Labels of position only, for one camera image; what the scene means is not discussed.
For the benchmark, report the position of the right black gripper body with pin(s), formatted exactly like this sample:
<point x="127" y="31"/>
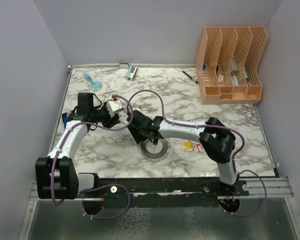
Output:
<point x="138" y="135"/>

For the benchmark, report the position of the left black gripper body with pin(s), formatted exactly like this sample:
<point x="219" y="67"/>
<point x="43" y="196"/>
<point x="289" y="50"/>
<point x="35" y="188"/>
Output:
<point x="102" y="115"/>

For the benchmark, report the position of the round metal keyring disc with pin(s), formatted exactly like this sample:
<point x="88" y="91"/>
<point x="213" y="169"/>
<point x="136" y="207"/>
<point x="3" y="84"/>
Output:
<point x="152" y="152"/>

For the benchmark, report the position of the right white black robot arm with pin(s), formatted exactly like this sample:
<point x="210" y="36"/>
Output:
<point x="217" y="140"/>

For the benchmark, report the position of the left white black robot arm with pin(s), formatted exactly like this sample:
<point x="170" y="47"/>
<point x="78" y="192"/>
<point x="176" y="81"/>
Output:
<point x="56" y="177"/>

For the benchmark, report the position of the blue white packaged item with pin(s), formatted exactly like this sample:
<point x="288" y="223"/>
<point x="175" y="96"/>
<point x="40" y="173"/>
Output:
<point x="92" y="83"/>

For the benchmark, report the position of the dark blue stapler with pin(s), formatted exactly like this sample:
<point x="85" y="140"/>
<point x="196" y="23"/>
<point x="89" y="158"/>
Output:
<point x="67" y="117"/>

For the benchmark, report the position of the upper yellow key tag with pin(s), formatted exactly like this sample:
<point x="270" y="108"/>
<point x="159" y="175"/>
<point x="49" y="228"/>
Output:
<point x="187" y="144"/>

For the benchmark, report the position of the yellow key tag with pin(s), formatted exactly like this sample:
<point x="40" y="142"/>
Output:
<point x="187" y="144"/>
<point x="189" y="149"/>

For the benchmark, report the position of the lower yellow key tag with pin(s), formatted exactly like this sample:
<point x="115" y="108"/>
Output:
<point x="189" y="149"/>

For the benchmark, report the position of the light blue stapler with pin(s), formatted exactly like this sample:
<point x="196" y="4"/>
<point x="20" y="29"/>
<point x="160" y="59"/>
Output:
<point x="132" y="70"/>

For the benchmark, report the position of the red key tag right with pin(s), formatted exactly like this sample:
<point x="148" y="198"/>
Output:
<point x="200" y="148"/>

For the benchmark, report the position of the black marker pen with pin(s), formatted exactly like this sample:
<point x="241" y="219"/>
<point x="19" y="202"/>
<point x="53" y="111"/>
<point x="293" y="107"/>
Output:
<point x="190" y="77"/>

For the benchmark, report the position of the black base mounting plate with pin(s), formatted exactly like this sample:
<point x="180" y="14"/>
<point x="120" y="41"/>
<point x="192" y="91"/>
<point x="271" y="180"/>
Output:
<point x="120" y="193"/>

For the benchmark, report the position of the orange plastic file organizer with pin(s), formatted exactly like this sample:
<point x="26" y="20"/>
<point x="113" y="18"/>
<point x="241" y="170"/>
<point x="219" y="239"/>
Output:
<point x="227" y="63"/>

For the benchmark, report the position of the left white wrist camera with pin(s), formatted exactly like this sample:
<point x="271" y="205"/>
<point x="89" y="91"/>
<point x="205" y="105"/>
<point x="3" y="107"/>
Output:
<point x="114" y="107"/>

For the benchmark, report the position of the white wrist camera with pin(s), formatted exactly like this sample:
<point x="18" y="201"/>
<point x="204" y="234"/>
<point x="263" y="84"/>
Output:
<point x="114" y="107"/>
<point x="130" y="117"/>

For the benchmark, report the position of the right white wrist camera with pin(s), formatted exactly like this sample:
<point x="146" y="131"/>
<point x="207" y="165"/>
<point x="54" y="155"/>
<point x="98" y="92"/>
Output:
<point x="130" y="117"/>

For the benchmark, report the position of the white clip at wall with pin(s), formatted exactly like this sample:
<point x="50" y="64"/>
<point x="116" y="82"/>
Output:
<point x="124" y="65"/>

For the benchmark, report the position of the aluminium frame rail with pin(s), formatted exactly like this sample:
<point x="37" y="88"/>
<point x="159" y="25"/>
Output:
<point x="277" y="190"/>

